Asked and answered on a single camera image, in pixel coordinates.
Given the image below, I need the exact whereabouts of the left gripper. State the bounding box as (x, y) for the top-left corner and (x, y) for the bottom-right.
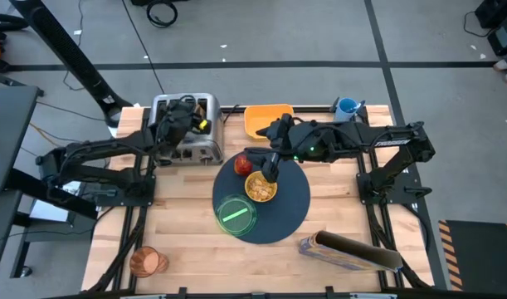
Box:
(155, 96), (210, 155)

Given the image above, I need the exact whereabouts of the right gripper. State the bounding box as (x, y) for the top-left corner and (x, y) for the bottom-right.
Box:
(243, 112), (306, 184)

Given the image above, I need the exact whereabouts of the red apple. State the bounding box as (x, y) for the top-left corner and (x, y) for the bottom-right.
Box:
(233, 153), (254, 177)

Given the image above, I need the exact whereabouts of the green transparent lid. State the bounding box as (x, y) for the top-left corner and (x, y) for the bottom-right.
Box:
(214, 194), (258, 238)

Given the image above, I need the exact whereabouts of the cereal box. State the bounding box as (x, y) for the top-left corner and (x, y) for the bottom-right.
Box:
(298, 230), (404, 273)

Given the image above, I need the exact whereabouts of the orange plastic tumbler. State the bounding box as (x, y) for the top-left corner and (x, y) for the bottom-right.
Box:
(129, 246), (170, 278)

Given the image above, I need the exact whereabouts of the silver four-slot toaster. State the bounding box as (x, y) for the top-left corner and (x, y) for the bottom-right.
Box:
(147, 92), (225, 167)

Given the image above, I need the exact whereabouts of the blue patterned bowl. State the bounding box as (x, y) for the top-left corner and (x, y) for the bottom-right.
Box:
(244, 169), (279, 203)

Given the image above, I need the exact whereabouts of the yellow plastic bin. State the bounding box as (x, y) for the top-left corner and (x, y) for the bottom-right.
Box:
(243, 103), (295, 140)

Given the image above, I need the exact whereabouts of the dark round woven placemat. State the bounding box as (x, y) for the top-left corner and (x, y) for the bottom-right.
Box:
(212, 149), (312, 245)

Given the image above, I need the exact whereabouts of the light wooden table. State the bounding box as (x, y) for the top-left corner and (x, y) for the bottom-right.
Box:
(86, 105), (436, 299)

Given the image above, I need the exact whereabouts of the light blue cup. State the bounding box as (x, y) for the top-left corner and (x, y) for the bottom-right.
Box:
(334, 97), (359, 124)

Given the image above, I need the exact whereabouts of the black perforated stand column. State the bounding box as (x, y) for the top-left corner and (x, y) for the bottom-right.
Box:
(8, 0), (133, 128)

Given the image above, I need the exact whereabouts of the white paper booklet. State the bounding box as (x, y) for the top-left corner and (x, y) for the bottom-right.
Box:
(28, 182), (82, 223)

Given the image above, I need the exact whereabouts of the black desk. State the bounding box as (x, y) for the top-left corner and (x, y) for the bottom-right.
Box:
(0, 85), (42, 196)

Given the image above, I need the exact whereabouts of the black hazard-striped floor mat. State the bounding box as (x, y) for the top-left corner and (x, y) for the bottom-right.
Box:
(438, 218), (507, 294)

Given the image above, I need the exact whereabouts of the black equipment case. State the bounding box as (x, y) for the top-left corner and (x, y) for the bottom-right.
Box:
(475, 0), (507, 29)
(487, 23), (507, 57)

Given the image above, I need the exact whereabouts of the black coiled floor cable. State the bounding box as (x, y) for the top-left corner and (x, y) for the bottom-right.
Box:
(145, 0), (179, 29)

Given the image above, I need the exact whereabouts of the black vacuum hose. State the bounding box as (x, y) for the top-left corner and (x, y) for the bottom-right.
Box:
(0, 13), (29, 32)

